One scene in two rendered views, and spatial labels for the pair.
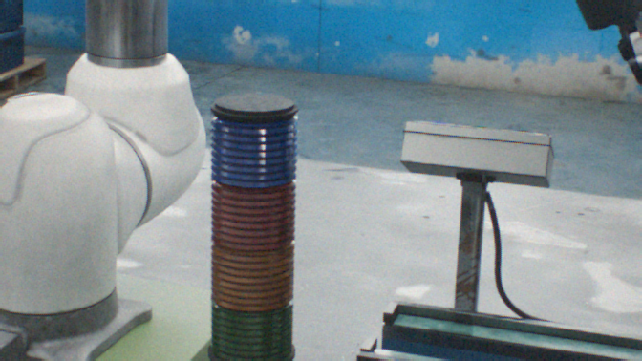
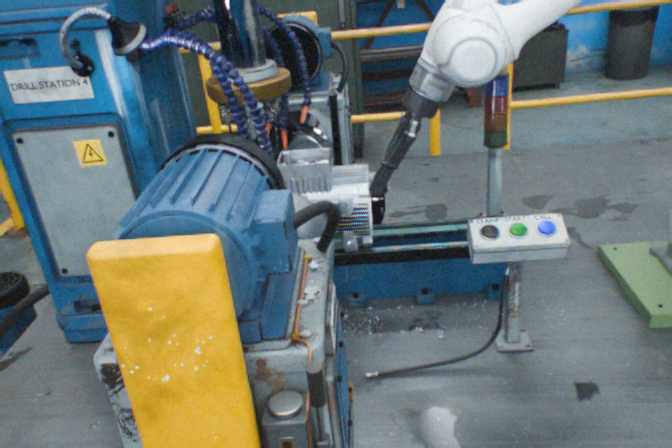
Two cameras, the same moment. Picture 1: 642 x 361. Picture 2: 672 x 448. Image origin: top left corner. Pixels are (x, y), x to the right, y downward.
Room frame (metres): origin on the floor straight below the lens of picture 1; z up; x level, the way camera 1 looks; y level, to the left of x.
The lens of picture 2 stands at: (2.19, -0.73, 1.61)
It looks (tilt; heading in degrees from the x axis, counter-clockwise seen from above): 26 degrees down; 169
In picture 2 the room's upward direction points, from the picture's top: 6 degrees counter-clockwise
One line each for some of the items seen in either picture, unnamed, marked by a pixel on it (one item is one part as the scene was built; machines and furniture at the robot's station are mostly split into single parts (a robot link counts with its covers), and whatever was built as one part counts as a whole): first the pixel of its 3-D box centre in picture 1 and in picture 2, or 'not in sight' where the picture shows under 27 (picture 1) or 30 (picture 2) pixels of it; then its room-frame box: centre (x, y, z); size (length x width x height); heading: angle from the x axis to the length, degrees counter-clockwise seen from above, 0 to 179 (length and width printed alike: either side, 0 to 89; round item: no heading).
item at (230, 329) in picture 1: (251, 325); (495, 135); (0.74, 0.05, 1.05); 0.06 x 0.06 x 0.04
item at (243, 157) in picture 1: (253, 145); (496, 85); (0.74, 0.05, 1.19); 0.06 x 0.06 x 0.04
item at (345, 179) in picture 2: not in sight; (327, 207); (0.90, -0.46, 1.01); 0.20 x 0.19 x 0.19; 72
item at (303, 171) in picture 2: not in sight; (306, 171); (0.89, -0.50, 1.11); 0.12 x 0.11 x 0.07; 72
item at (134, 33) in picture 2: not in sight; (102, 43); (1.03, -0.85, 1.46); 0.18 x 0.11 x 0.13; 73
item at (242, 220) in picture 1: (253, 206); (496, 102); (0.74, 0.05, 1.14); 0.06 x 0.06 x 0.04
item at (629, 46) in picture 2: not in sight; (629, 42); (-2.85, 3.23, 0.30); 0.39 x 0.39 x 0.60
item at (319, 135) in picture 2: not in sight; (297, 152); (0.55, -0.46, 1.04); 0.41 x 0.25 x 0.25; 163
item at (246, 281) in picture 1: (252, 266); (495, 119); (0.74, 0.05, 1.10); 0.06 x 0.06 x 0.04
